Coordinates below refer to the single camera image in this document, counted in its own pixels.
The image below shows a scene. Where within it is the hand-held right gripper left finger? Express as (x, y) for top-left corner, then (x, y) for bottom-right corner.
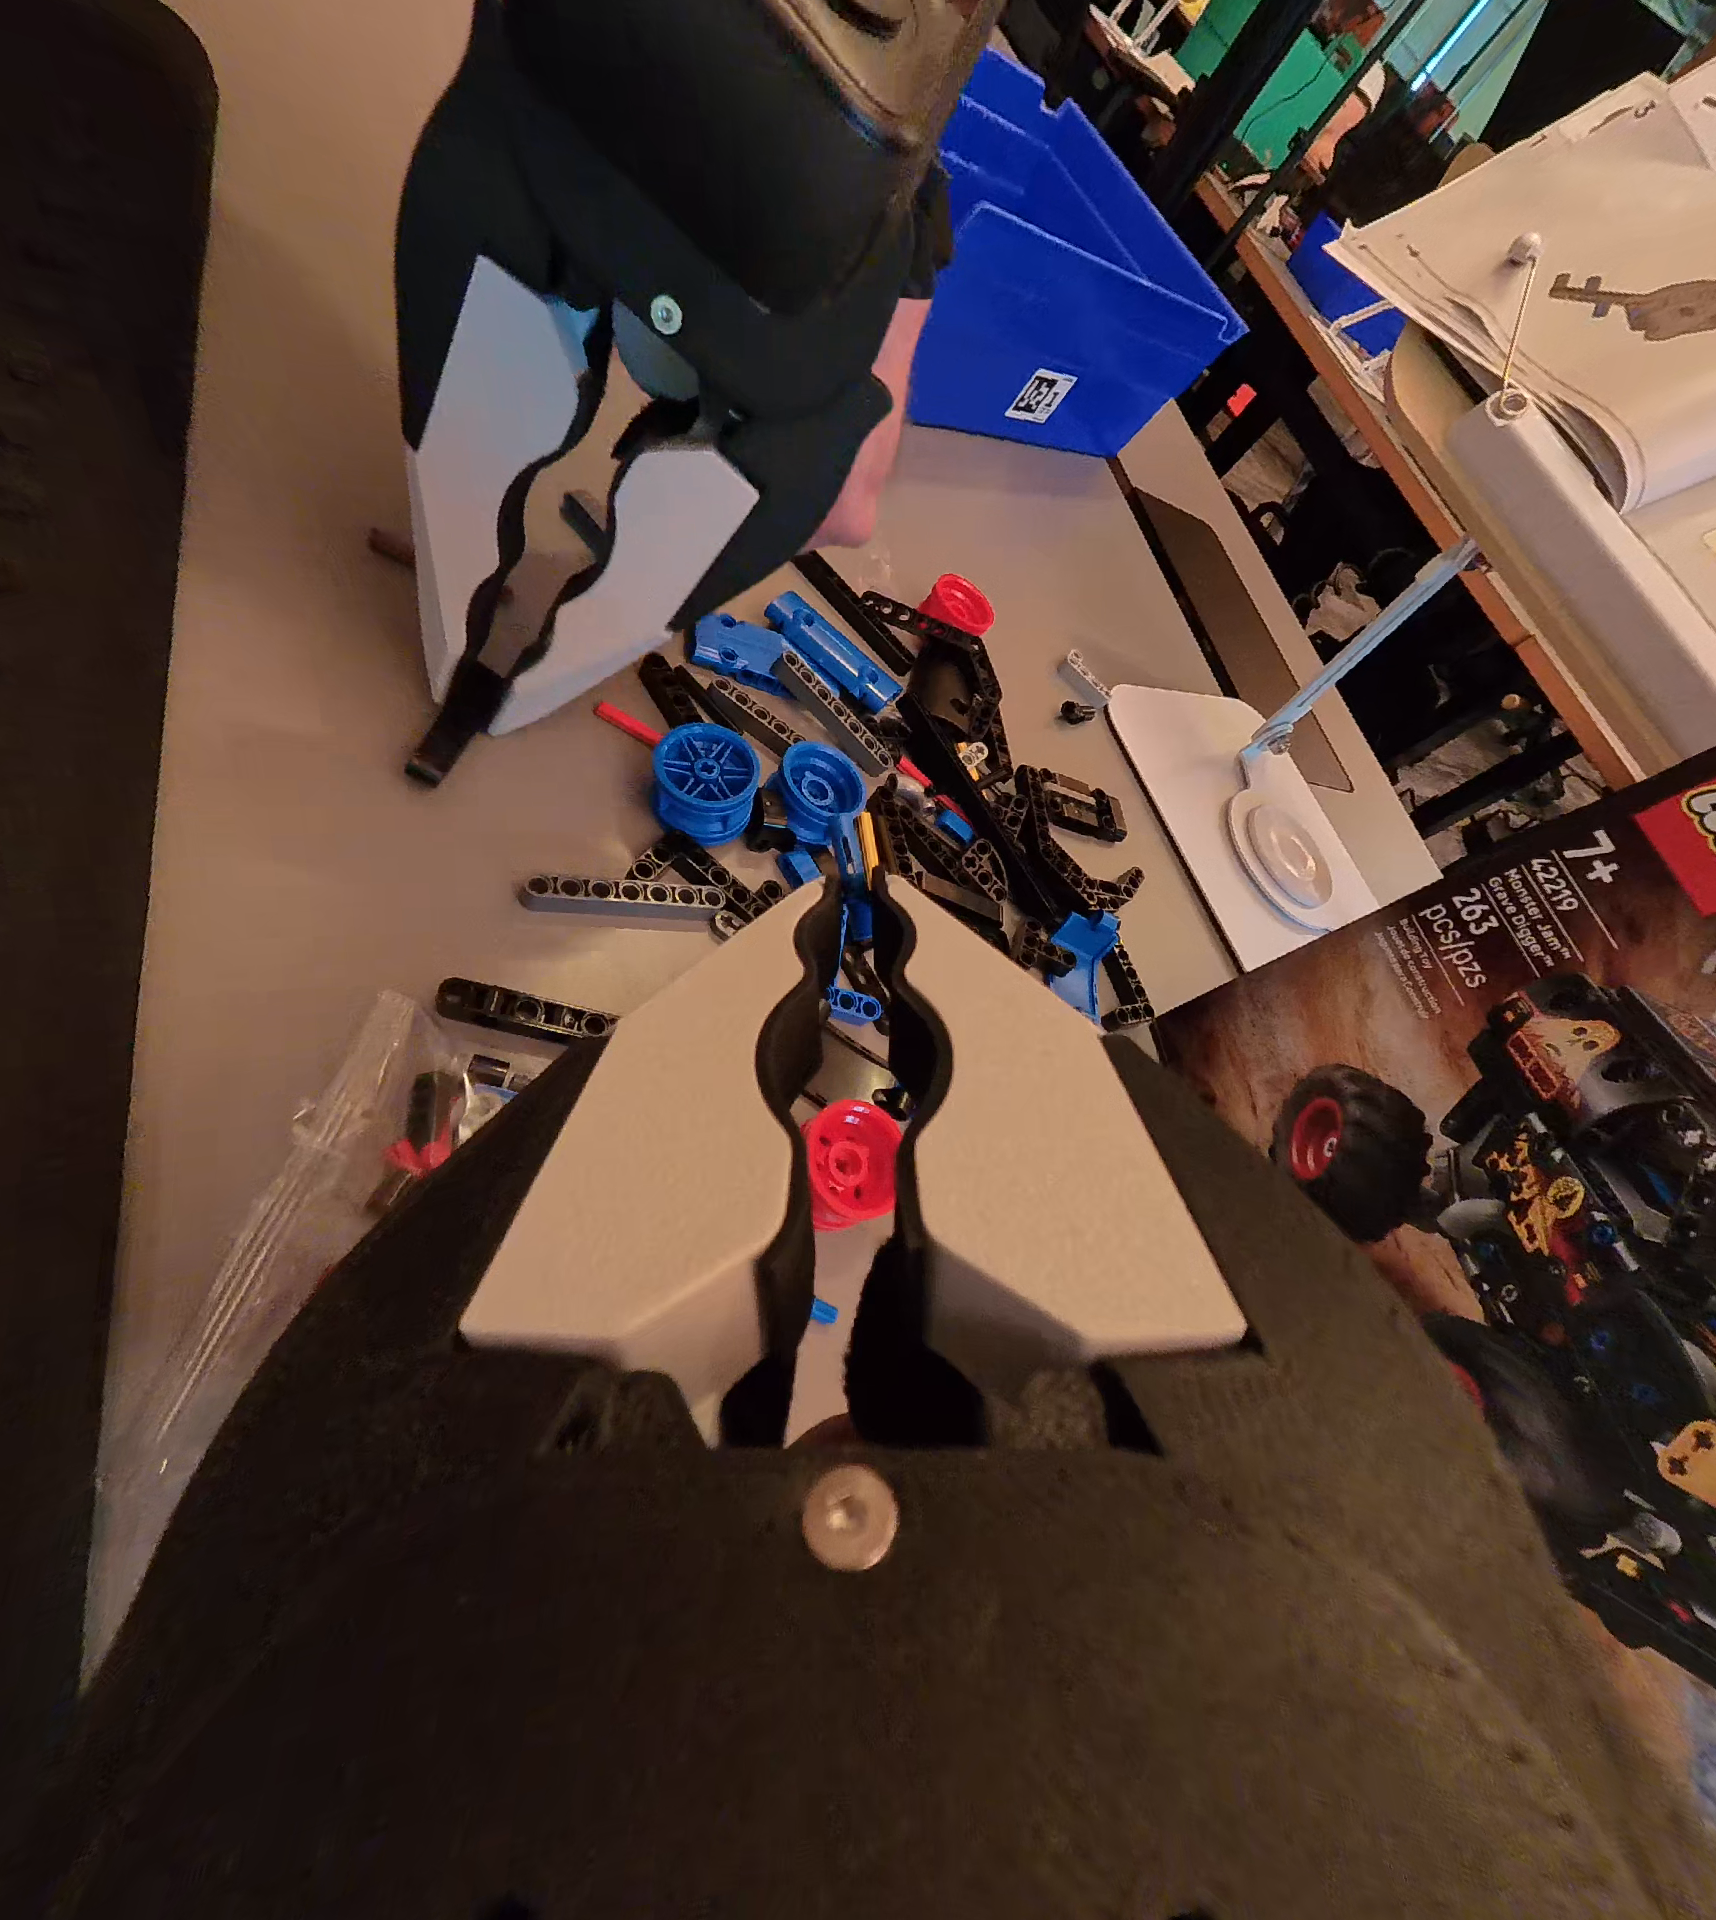
(456, 877), (848, 1442)

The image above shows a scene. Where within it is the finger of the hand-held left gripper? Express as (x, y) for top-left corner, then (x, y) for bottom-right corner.
(404, 254), (607, 711)
(485, 434), (765, 741)

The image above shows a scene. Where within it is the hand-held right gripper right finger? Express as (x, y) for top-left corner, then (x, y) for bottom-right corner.
(863, 875), (1250, 1442)

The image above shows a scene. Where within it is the blue angled shell panel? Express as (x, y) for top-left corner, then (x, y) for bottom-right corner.
(689, 611), (791, 680)

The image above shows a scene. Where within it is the blue L-shaped beam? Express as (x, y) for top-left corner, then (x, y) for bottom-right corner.
(824, 811), (890, 1030)

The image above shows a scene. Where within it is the black beam chassis assembly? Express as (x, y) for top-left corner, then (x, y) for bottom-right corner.
(857, 584), (1145, 962)

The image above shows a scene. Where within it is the grey desk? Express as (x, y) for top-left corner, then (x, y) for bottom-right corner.
(78, 0), (1446, 1682)

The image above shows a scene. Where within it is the person's left hand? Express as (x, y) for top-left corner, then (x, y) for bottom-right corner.
(812, 288), (937, 553)

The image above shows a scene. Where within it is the blue curved shell panel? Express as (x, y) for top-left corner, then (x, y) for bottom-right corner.
(763, 589), (905, 715)

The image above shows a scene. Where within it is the long black beam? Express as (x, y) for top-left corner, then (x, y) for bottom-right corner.
(434, 978), (619, 1041)

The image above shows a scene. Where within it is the blue wheel hub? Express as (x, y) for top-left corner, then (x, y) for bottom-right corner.
(773, 743), (869, 851)
(649, 723), (765, 842)

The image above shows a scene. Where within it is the small bag of red parts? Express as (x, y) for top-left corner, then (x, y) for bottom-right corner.
(91, 991), (575, 1503)

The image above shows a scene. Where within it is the blue curved mudguard panel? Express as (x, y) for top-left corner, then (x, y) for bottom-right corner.
(1050, 907), (1121, 1022)

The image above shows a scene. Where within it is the grey long beam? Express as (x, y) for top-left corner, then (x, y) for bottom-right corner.
(520, 875), (740, 932)

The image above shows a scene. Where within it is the black curved shell panel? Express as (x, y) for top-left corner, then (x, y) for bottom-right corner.
(909, 666), (1001, 768)

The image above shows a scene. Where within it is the blue plastic bin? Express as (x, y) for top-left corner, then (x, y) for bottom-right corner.
(909, 187), (1250, 461)
(940, 45), (1189, 281)

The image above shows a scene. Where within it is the pile of loose building parts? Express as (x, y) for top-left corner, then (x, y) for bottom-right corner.
(632, 555), (1159, 1038)

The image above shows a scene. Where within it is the white stand base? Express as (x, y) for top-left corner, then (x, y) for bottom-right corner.
(1103, 682), (1446, 975)

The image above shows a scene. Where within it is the printed toy set box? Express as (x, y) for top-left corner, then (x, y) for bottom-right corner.
(1150, 713), (1716, 1772)

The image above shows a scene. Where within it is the dark perforated panel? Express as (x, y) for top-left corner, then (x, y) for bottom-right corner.
(0, 0), (222, 1920)

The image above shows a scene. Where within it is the open instruction booklet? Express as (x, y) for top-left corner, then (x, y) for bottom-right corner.
(1321, 52), (1716, 521)

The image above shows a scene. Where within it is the page holder wire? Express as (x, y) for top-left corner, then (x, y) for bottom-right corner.
(1493, 232), (1547, 423)

